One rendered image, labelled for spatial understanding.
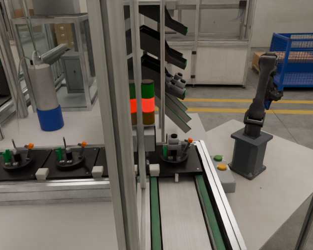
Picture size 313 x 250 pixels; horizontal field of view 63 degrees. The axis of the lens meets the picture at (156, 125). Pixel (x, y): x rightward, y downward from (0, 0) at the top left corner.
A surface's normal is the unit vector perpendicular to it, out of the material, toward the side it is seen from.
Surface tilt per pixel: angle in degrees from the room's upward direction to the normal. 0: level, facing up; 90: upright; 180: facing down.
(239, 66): 90
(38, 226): 0
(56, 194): 90
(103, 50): 90
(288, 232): 0
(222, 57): 90
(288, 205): 0
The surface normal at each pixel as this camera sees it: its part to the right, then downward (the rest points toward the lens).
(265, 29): -0.09, 0.45
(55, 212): -0.02, -0.89
